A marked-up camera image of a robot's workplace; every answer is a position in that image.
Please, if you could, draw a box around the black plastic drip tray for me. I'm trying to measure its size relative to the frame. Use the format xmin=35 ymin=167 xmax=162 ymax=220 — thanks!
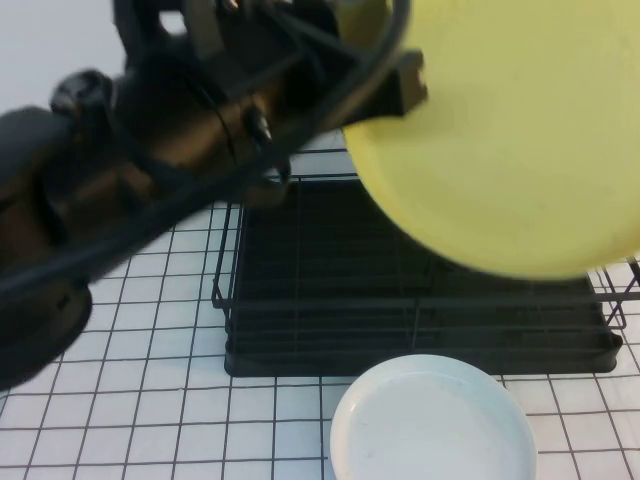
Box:
xmin=223 ymin=177 xmax=624 ymax=378

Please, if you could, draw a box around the long black camera cable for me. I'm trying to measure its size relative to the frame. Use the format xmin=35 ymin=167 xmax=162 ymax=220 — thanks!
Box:
xmin=0 ymin=0 xmax=415 ymax=304

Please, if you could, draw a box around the white round plate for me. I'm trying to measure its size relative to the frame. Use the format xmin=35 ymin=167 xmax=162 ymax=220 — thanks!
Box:
xmin=328 ymin=353 xmax=540 ymax=480

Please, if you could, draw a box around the white black-grid tablecloth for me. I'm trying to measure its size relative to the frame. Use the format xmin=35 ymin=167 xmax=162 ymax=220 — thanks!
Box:
xmin=0 ymin=199 xmax=640 ymax=480

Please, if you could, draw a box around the yellow round plate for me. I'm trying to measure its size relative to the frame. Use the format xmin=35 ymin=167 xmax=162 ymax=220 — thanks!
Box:
xmin=341 ymin=0 xmax=640 ymax=280

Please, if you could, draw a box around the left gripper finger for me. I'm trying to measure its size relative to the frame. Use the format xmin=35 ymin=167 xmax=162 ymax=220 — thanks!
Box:
xmin=343 ymin=48 xmax=431 ymax=130

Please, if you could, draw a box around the black wire dish rack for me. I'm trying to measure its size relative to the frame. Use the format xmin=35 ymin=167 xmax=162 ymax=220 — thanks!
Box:
xmin=212 ymin=147 xmax=640 ymax=352

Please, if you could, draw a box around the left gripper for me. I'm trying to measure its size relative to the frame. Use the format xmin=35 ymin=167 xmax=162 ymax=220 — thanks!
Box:
xmin=113 ymin=0 xmax=402 ymax=149

